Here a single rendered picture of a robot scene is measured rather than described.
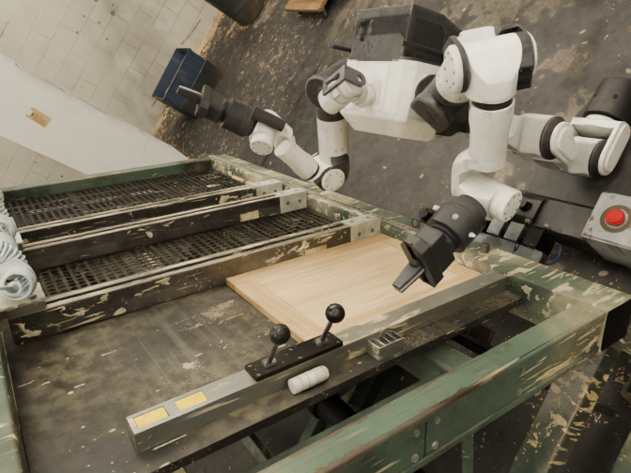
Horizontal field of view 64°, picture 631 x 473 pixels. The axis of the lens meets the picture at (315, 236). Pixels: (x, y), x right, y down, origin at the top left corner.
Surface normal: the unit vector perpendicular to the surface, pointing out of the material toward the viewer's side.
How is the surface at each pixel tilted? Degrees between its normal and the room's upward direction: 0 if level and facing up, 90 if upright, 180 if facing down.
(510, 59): 48
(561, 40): 0
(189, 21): 90
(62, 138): 90
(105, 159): 90
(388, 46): 23
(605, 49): 0
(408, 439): 90
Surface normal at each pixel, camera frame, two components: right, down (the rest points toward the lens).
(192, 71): 0.56, 0.29
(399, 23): -0.81, 0.01
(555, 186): -0.69, -0.36
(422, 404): -0.03, -0.93
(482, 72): -0.05, -0.01
